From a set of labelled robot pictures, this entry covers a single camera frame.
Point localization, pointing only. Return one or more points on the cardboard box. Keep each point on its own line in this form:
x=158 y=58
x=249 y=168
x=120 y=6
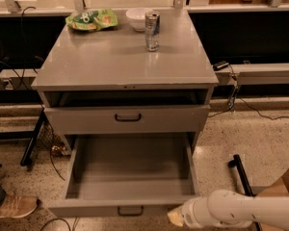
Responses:
x=279 y=188

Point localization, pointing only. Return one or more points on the silver drink can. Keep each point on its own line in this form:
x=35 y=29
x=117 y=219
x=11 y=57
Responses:
x=152 y=28

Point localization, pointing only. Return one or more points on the green chip bag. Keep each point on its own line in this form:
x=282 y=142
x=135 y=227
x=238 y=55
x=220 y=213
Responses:
x=92 y=20

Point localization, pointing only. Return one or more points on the tan sneaker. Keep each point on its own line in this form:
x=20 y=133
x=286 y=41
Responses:
x=17 y=206

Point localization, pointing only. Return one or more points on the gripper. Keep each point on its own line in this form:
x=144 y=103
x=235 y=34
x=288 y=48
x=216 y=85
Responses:
x=188 y=210

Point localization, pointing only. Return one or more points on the black table leg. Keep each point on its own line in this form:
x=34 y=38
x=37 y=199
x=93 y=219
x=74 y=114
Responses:
x=26 y=158

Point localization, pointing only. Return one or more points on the grey drawer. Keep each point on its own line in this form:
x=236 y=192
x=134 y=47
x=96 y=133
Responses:
x=127 y=175
x=120 y=120

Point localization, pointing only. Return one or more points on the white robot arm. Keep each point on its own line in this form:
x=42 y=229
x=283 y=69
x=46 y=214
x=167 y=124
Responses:
x=223 y=208

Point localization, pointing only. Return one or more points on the black metal frame bar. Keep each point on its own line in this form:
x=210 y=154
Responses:
x=237 y=163

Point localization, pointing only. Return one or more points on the grey drawer cabinet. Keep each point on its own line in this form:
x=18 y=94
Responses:
x=112 y=68

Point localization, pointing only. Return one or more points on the white bowl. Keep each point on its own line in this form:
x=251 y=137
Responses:
x=136 y=18

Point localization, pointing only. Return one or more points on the black power adapter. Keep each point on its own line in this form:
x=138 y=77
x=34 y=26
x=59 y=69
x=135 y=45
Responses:
x=220 y=65

